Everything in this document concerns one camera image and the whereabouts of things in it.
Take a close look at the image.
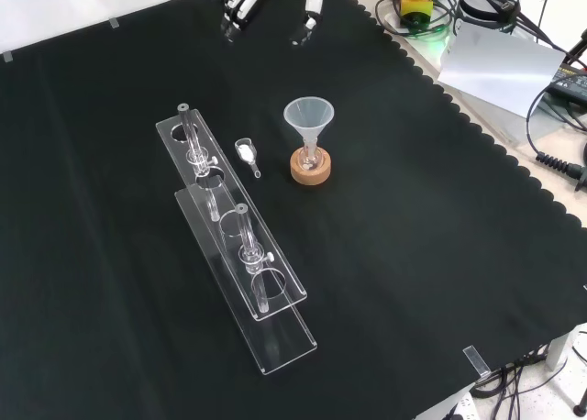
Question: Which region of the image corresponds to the clear glass weighing funnel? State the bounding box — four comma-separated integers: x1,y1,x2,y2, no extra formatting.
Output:
234,137,264,181

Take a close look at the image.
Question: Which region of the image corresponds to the white table leg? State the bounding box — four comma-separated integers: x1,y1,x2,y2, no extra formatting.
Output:
544,322,587,371

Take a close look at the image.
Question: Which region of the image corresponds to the black tripod leg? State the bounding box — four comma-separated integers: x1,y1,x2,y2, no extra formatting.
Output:
564,24,587,71

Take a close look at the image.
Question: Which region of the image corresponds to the black bench cloth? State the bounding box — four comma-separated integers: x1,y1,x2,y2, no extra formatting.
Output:
0,0,587,420

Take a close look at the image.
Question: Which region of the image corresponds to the translucent plastic funnel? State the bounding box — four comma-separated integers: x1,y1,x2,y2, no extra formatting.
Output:
282,96,336,165

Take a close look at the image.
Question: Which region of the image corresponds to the white power strip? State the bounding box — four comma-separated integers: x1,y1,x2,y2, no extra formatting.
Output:
438,391,476,420

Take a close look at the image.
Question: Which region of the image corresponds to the clear acrylic funnel stand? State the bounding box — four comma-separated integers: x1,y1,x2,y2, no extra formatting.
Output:
155,102,319,377

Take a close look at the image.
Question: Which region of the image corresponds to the black power adapter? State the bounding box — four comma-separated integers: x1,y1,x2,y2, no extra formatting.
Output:
547,63,587,105

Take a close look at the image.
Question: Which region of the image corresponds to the cork ring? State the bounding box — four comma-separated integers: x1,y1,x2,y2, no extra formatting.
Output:
289,146,333,187

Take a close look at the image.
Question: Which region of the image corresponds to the black floor cable bundle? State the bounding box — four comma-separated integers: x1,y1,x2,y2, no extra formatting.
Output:
471,346,554,420

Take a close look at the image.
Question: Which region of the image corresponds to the black cable with ribbed plug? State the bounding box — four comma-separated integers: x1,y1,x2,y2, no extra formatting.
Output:
525,81,587,193

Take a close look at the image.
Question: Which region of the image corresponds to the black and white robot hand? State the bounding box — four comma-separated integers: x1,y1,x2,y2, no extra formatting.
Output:
218,0,326,46

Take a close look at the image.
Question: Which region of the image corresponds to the small round-bottom glass flask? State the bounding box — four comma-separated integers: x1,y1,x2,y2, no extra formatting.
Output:
300,143,320,171

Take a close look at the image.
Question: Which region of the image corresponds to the yellow stop button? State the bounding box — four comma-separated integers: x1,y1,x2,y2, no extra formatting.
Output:
399,0,435,28

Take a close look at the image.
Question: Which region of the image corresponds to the black looped cable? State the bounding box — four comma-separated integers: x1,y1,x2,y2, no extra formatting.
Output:
374,0,460,39

